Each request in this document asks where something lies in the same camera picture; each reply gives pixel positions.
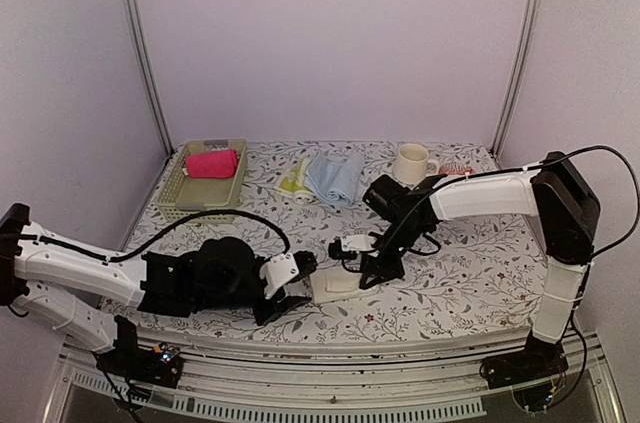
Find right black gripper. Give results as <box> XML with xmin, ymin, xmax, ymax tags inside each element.
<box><xmin>359</xmin><ymin>219</ymin><xmax>427</xmax><ymax>289</ymax></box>

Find cream towel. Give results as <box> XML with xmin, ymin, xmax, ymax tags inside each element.
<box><xmin>310</xmin><ymin>267</ymin><xmax>377</xmax><ymax>304</ymax></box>

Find pink towel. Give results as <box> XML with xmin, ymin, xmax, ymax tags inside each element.
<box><xmin>185</xmin><ymin>149</ymin><xmax>238</xmax><ymax>179</ymax></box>

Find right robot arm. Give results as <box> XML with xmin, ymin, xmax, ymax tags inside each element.
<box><xmin>359</xmin><ymin>152</ymin><xmax>600</xmax><ymax>379</ymax></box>

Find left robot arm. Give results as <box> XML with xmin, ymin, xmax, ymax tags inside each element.
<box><xmin>1</xmin><ymin>203</ymin><xmax>317</xmax><ymax>377</ymax></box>

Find green white towel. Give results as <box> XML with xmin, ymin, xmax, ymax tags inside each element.
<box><xmin>274</xmin><ymin>158</ymin><xmax>316</xmax><ymax>205</ymax></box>

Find blue rolled towel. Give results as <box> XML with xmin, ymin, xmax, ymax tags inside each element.
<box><xmin>305</xmin><ymin>152</ymin><xmax>365</xmax><ymax>207</ymax></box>

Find cream ceramic mug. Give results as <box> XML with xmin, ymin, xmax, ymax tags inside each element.
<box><xmin>392</xmin><ymin>143</ymin><xmax>440</xmax><ymax>185</ymax></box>

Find red patterned bowl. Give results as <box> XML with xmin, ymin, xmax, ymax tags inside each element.
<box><xmin>439</xmin><ymin>161</ymin><xmax>475</xmax><ymax>176</ymax></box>

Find green plastic basket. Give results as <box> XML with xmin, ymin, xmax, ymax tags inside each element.
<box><xmin>155</xmin><ymin>139</ymin><xmax>247</xmax><ymax>222</ymax></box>

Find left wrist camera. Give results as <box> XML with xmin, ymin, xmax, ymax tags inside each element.
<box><xmin>259</xmin><ymin>252</ymin><xmax>300</xmax><ymax>300</ymax></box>

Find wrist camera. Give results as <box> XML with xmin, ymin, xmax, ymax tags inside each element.
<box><xmin>259</xmin><ymin>252</ymin><xmax>300</xmax><ymax>300</ymax></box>
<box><xmin>328</xmin><ymin>234</ymin><xmax>376</xmax><ymax>261</ymax></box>

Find left black cable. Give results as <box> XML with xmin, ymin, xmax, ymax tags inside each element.
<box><xmin>19</xmin><ymin>209</ymin><xmax>292</xmax><ymax>264</ymax></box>

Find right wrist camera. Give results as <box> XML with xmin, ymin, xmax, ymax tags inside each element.
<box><xmin>328</xmin><ymin>234</ymin><xmax>376</xmax><ymax>261</ymax></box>

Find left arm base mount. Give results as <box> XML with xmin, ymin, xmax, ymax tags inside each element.
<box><xmin>94</xmin><ymin>343</ymin><xmax>184</xmax><ymax>389</ymax></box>

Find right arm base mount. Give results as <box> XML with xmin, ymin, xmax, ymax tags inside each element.
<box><xmin>479</xmin><ymin>344</ymin><xmax>569</xmax><ymax>413</ymax></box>

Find right aluminium post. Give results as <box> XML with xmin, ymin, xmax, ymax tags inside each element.
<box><xmin>490</xmin><ymin>0</ymin><xmax>541</xmax><ymax>160</ymax></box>

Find aluminium post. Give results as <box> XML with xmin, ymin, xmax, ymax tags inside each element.
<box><xmin>123</xmin><ymin>0</ymin><xmax>175</xmax><ymax>156</ymax></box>
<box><xmin>490</xmin><ymin>0</ymin><xmax>541</xmax><ymax>160</ymax></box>

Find left aluminium post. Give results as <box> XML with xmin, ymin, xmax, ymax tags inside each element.
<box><xmin>123</xmin><ymin>0</ymin><xmax>175</xmax><ymax>156</ymax></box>

